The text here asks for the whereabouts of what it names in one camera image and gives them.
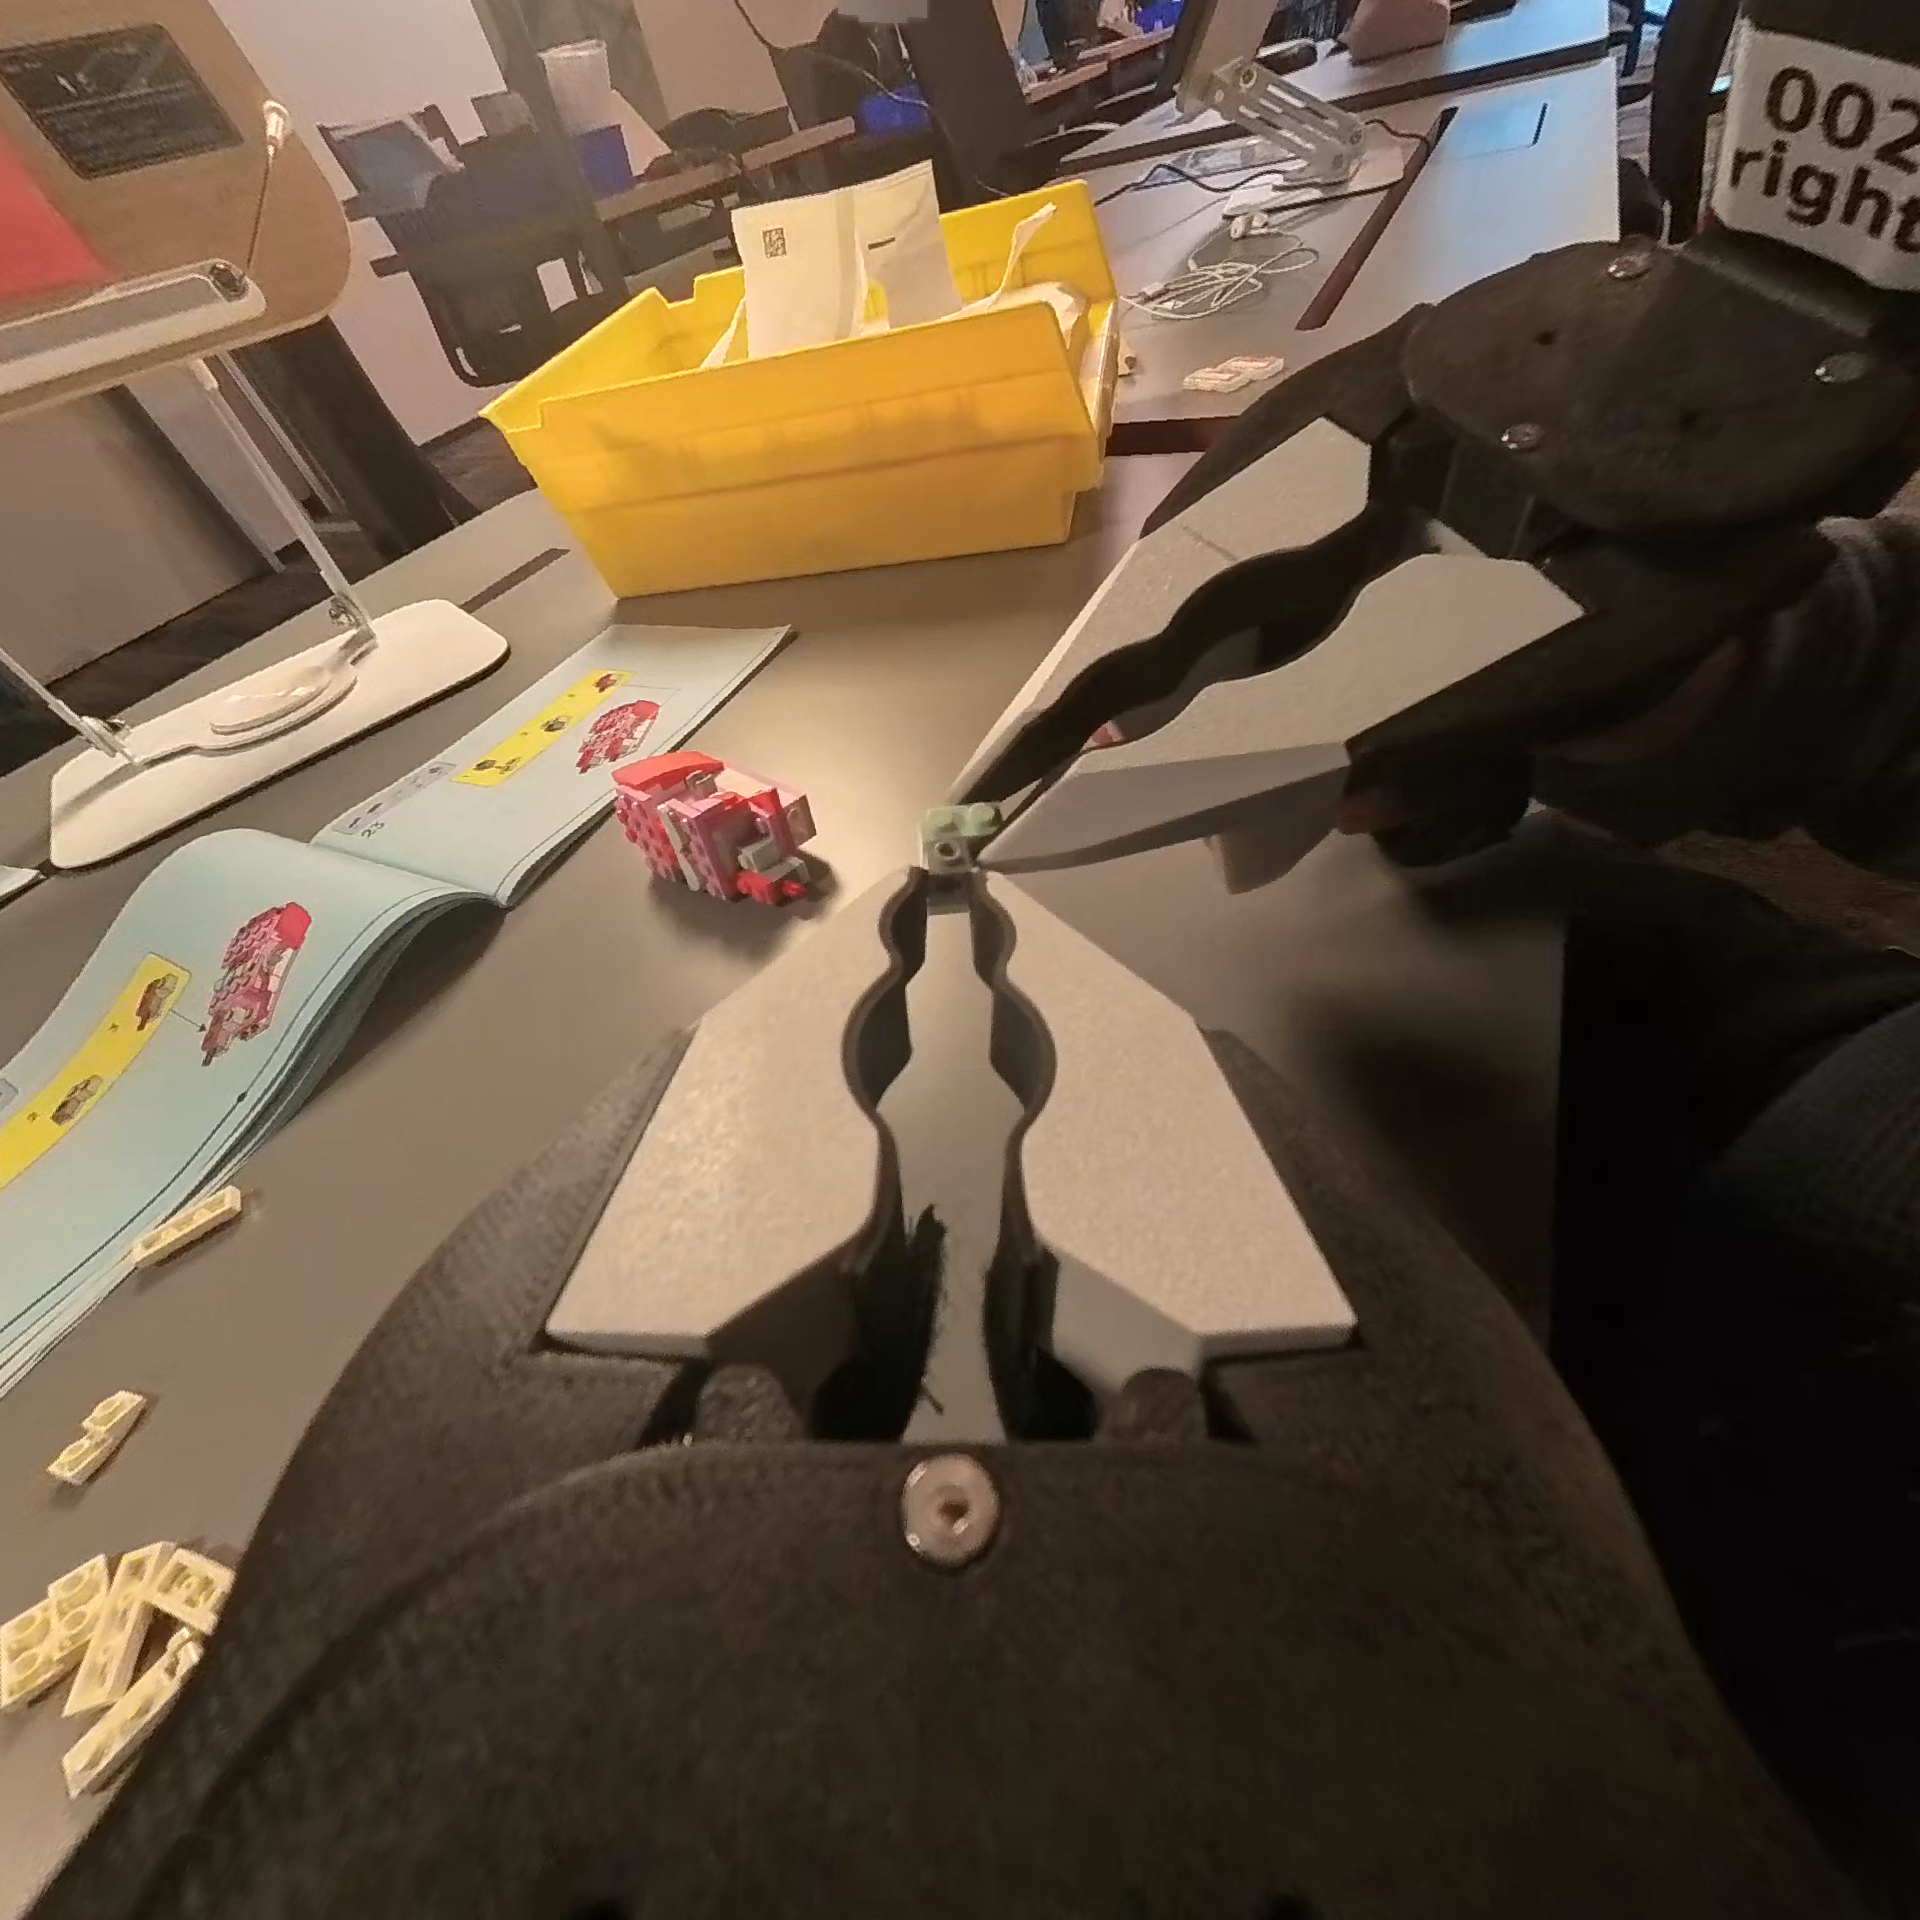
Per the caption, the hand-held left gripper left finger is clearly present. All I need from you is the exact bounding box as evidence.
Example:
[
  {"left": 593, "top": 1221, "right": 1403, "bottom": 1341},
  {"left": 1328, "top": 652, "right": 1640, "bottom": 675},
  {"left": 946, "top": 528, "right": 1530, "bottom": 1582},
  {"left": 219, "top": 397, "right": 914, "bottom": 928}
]
[{"left": 546, "top": 874, "right": 939, "bottom": 1359}]

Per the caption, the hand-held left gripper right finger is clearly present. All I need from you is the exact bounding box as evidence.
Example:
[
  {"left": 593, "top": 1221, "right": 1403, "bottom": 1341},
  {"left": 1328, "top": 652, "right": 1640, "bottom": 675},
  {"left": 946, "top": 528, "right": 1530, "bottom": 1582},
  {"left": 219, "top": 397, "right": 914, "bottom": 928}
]
[{"left": 962, "top": 874, "right": 1360, "bottom": 1374}]

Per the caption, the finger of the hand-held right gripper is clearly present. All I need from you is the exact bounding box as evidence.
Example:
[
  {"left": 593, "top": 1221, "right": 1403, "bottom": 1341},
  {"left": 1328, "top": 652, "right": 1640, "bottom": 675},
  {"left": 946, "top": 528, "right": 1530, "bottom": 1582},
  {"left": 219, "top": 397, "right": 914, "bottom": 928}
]
[
  {"left": 977, "top": 550, "right": 1586, "bottom": 896},
  {"left": 949, "top": 416, "right": 1418, "bottom": 816}
]

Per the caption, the person's right forearm grey sleeve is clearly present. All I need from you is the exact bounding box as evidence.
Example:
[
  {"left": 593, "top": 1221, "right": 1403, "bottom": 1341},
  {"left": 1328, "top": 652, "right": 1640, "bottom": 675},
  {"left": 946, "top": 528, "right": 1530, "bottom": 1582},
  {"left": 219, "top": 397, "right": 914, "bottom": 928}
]
[{"left": 1785, "top": 471, "right": 1920, "bottom": 903}]

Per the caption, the person's right hand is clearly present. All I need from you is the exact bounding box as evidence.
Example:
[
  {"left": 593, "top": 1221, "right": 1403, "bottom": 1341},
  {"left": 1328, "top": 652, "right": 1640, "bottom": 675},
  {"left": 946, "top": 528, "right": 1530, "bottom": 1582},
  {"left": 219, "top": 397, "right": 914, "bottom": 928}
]
[{"left": 1337, "top": 503, "right": 1920, "bottom": 887}]

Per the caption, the crumpled white paper bag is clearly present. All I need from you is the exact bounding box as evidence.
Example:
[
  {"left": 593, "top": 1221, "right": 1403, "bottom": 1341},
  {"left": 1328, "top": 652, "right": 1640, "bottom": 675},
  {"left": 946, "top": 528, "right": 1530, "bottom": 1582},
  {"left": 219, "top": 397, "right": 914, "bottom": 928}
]
[{"left": 960, "top": 210, "right": 1123, "bottom": 394}]

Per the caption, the pink toy brick model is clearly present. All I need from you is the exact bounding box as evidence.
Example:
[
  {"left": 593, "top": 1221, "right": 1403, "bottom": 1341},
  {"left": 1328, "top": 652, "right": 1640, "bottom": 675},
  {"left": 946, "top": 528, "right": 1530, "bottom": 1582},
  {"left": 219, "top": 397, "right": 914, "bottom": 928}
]
[{"left": 613, "top": 750, "right": 821, "bottom": 904}]

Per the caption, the yellow plastic bin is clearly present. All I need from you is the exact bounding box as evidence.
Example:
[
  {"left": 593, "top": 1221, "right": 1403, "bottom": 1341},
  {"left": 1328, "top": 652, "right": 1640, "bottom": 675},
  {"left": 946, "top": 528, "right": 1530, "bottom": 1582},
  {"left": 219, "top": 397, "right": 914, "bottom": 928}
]
[{"left": 480, "top": 181, "right": 1123, "bottom": 599}]

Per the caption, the silver monitor stand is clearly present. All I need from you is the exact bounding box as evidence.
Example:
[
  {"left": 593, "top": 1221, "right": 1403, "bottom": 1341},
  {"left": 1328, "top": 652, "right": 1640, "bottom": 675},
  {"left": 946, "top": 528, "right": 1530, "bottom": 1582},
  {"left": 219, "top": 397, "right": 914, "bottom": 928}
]
[{"left": 1174, "top": 0, "right": 1368, "bottom": 192}]

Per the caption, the light blue instruction booklet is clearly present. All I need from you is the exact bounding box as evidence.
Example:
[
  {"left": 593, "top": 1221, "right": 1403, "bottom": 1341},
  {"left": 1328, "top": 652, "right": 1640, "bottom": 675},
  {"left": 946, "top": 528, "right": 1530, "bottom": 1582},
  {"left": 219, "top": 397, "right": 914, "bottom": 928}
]
[{"left": 0, "top": 622, "right": 797, "bottom": 1397}]

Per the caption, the black office chair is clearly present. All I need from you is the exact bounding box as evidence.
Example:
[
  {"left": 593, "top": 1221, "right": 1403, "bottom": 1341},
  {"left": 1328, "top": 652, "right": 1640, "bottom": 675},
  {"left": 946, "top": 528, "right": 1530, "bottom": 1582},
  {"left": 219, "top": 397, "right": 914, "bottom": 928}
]
[{"left": 816, "top": 0, "right": 1039, "bottom": 202}]

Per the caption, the long cream toy plate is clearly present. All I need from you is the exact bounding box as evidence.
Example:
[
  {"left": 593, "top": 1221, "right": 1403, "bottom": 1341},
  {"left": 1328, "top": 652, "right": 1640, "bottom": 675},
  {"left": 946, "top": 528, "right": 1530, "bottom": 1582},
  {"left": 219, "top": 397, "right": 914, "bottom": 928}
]
[{"left": 131, "top": 1184, "right": 243, "bottom": 1269}]

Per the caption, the person's leg in dark trousers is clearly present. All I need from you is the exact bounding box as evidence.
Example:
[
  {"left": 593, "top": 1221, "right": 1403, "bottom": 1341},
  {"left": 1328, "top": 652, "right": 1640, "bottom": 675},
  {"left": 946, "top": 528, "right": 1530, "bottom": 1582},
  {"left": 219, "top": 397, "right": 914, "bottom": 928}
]
[{"left": 1545, "top": 839, "right": 1920, "bottom": 1920}]

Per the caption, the clear stand with white base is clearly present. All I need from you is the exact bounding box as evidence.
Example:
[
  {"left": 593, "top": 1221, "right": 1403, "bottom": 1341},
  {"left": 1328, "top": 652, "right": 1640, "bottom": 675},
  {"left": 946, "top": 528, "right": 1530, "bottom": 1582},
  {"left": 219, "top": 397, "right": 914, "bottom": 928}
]
[{"left": 0, "top": 95, "right": 511, "bottom": 874}]

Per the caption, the heap of cream toy bricks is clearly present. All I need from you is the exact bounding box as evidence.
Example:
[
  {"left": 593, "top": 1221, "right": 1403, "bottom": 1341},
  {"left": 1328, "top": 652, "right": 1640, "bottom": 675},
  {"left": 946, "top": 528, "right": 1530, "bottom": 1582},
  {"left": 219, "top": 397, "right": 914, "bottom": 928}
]
[{"left": 0, "top": 1542, "right": 240, "bottom": 1799}]

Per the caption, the white cable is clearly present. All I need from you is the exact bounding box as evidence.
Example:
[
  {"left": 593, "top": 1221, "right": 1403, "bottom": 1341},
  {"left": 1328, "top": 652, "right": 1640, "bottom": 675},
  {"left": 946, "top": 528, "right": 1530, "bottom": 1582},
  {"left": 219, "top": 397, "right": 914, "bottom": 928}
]
[{"left": 1122, "top": 244, "right": 1325, "bottom": 324}]

